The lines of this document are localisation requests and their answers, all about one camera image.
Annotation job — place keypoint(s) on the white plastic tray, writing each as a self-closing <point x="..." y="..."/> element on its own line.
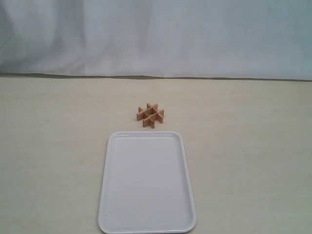
<point x="146" y="187"/>

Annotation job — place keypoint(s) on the white backdrop cloth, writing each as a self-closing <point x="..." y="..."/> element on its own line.
<point x="158" y="38"/>

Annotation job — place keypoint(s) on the notched wooden piece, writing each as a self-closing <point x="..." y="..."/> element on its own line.
<point x="155" y="107"/>
<point x="145" y="116"/>
<point x="159" y="116"/>
<point x="150" y="120"/>

